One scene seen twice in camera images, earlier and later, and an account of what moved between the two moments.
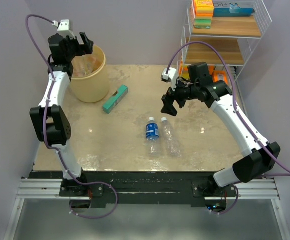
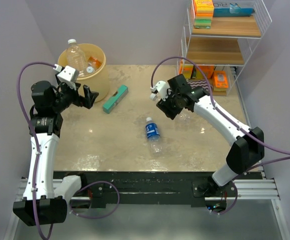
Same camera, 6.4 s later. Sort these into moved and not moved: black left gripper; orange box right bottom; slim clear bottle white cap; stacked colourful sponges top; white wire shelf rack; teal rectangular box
Moved: slim clear bottle white cap; black left gripper
Not moved: teal rectangular box; stacked colourful sponges top; orange box right bottom; white wire shelf rack
